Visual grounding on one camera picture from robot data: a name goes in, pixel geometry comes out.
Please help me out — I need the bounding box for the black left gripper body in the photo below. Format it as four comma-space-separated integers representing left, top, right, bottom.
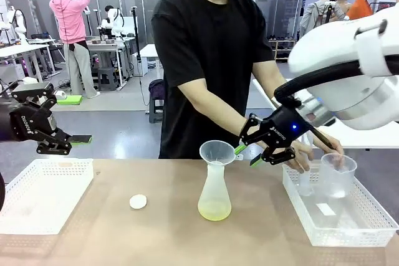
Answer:
0, 99, 59, 144

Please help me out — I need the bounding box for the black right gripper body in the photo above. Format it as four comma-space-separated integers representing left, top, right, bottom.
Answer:
258, 105, 314, 152

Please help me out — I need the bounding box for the clear plastic funnel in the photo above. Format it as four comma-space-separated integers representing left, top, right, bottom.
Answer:
199, 140, 244, 167

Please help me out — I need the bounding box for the clear graduated cylinder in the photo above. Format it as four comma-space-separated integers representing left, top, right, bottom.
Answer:
297, 133, 315, 197

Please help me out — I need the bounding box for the clear plastic measuring beaker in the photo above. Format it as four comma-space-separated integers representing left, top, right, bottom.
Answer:
320, 153, 358, 199

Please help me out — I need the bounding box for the translucent conical flask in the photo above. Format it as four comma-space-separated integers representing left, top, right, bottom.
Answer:
197, 160, 233, 222

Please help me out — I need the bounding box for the white round flask stopper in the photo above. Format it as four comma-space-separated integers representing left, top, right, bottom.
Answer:
129, 194, 148, 210

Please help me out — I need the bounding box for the white perforated plastic basket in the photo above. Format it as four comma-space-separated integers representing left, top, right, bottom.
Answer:
0, 158, 95, 235
282, 161, 399, 247

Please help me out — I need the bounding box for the person's right forearm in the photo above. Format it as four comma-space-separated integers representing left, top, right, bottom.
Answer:
178, 82, 252, 145

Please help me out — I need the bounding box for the person's right hand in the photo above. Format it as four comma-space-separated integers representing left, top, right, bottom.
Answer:
280, 140, 315, 173

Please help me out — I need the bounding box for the person's left hand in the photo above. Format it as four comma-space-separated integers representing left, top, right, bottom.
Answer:
324, 141, 346, 167

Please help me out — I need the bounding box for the long white desk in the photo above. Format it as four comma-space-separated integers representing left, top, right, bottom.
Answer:
0, 43, 52, 83

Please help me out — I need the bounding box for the grey step stool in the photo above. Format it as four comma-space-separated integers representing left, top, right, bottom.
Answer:
97, 66, 120, 92

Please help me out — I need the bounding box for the person in pink hoodie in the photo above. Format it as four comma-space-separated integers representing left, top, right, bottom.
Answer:
49, 0, 101, 99

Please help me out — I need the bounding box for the grey workbench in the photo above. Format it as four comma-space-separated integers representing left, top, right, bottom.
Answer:
83, 37, 135, 88

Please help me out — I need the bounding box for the wooden shoe rack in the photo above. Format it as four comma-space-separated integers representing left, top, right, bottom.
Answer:
267, 34, 297, 61

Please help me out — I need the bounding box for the person in black t-shirt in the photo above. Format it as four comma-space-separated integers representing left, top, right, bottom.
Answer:
151, 0, 275, 160

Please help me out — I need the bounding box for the dark purple clothes pile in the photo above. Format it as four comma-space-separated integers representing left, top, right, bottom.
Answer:
148, 78, 165, 102

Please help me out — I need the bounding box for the white computer tower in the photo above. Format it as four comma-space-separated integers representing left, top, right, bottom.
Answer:
132, 52, 149, 77

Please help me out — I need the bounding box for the mannequin in grey jacket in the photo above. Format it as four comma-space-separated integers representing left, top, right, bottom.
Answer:
299, 0, 350, 39

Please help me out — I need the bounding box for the small white desk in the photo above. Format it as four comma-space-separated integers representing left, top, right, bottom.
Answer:
138, 44, 165, 80

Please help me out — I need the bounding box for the black tripod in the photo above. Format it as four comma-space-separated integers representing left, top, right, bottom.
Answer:
322, 0, 333, 24

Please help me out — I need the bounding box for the thin dark gripper cable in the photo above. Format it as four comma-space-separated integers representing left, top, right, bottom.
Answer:
310, 126, 334, 150

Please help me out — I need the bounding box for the black right arm hose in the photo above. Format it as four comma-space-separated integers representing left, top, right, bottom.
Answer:
273, 57, 399, 107

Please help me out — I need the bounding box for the black arm hose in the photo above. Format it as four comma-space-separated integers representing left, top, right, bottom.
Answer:
0, 171, 6, 214
273, 57, 399, 107

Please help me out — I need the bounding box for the black left arm hose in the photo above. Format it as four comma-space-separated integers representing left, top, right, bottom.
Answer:
0, 171, 6, 214

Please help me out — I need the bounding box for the black camera pole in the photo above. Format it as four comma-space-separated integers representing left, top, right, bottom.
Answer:
130, 6, 143, 77

